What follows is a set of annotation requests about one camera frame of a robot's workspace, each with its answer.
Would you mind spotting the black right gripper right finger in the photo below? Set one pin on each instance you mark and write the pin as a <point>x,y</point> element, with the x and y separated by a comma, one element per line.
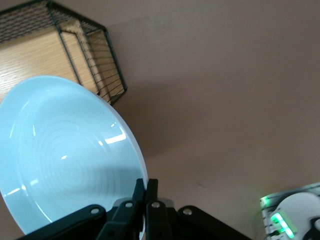
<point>156,220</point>

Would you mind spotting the light blue round plate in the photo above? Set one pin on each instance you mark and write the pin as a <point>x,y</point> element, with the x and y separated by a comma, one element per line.
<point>62,150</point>

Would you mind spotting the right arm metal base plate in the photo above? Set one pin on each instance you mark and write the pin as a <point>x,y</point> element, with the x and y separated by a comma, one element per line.
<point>266,217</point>

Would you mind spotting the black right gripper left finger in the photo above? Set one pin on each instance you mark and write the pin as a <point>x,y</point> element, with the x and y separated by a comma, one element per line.
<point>125,217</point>

